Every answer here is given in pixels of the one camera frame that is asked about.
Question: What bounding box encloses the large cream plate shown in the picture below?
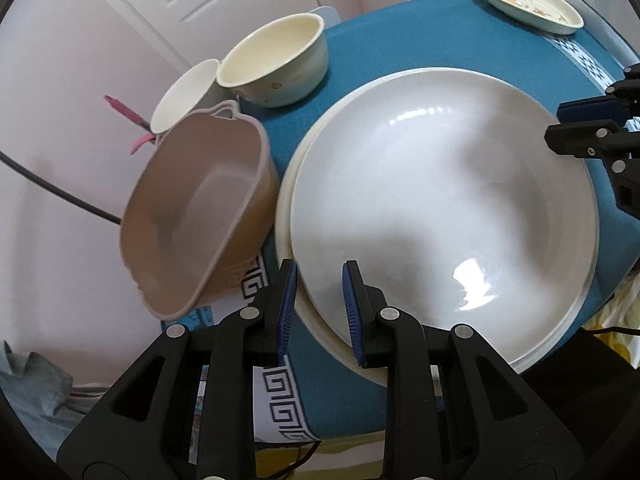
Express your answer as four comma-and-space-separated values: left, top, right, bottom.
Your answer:
274, 67, 602, 376

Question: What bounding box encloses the white bowl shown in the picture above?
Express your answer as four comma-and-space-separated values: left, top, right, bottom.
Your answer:
150, 59, 240, 135

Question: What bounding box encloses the patterned cream plate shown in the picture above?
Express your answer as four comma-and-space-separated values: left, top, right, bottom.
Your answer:
474, 0, 585, 36

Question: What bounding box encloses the cream bowl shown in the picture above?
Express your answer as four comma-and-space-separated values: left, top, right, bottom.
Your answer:
216, 12, 330, 109

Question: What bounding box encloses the light blue cloth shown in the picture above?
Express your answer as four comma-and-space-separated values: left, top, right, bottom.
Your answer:
0, 340, 108, 466

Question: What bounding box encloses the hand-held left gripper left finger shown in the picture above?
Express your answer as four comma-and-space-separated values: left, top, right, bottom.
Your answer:
56, 259, 301, 480

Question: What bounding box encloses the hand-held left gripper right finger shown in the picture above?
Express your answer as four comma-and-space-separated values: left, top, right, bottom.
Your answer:
341, 260, 586, 480

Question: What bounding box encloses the key patterned cloth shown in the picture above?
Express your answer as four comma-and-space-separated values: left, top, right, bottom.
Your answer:
197, 255, 321, 443

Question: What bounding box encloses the large white plate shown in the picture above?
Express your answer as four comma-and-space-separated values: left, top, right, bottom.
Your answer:
290, 72, 601, 371

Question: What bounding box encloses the yellow striped bedding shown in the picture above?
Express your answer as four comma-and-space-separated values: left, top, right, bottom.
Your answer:
255, 275, 640, 480

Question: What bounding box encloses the teal tablecloth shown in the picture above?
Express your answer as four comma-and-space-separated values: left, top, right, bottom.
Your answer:
197, 0, 640, 443

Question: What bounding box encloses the thin black cable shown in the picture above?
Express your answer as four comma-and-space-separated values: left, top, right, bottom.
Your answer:
257, 437, 322, 479

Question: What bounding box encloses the brown plastic basin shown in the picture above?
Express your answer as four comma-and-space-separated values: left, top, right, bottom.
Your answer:
119, 101, 281, 321

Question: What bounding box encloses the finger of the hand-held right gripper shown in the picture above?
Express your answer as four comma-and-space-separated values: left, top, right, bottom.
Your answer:
545, 120, 640, 221
557, 62, 640, 125

